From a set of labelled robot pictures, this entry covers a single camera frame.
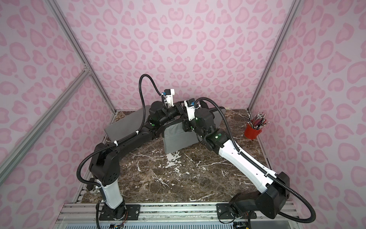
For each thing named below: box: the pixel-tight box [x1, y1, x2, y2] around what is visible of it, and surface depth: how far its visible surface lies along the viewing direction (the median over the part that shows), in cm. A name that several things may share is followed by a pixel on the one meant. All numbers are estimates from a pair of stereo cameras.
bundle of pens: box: [247, 111, 270, 130], surface depth 94 cm
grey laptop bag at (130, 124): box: [104, 105, 151, 142], surface depth 109 cm
